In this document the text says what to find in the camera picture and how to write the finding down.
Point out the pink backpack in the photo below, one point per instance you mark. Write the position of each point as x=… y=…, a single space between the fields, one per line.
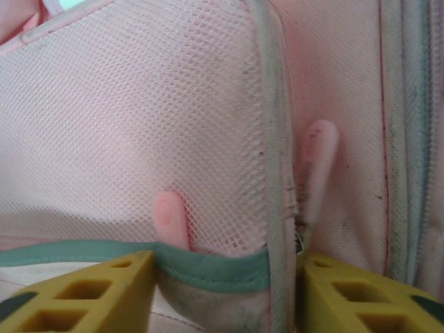
x=138 y=121

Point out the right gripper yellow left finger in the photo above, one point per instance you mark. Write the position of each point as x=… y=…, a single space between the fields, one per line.
x=86 y=298

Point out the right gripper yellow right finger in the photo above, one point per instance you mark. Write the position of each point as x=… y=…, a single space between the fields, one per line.
x=364 y=305

